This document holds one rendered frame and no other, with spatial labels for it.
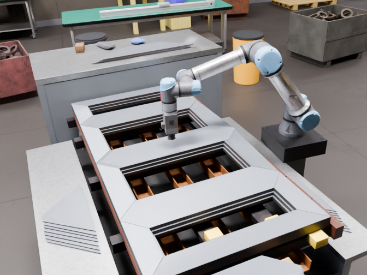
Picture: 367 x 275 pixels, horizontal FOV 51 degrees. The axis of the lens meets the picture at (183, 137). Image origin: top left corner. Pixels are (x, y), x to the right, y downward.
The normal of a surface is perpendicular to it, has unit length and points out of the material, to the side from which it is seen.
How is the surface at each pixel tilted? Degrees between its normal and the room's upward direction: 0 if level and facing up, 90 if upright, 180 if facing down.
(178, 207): 0
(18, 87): 90
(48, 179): 0
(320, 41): 90
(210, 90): 90
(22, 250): 0
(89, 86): 90
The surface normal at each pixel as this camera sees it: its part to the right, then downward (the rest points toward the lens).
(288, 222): -0.04, -0.87
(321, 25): -0.87, 0.28
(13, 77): 0.49, 0.42
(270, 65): 0.08, 0.40
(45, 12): 0.29, 0.47
